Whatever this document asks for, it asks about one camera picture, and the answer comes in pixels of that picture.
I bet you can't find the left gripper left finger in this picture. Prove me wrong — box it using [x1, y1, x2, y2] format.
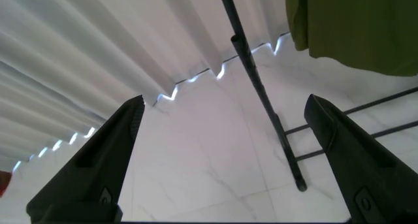
[25, 95, 146, 223]

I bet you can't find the black clothes rack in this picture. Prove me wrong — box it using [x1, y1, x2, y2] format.
[217, 0, 418, 193]

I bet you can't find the green sleeveless shirt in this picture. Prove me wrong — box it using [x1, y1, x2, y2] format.
[284, 0, 418, 77]

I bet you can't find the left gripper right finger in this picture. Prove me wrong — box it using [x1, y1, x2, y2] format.
[303, 93, 418, 223]

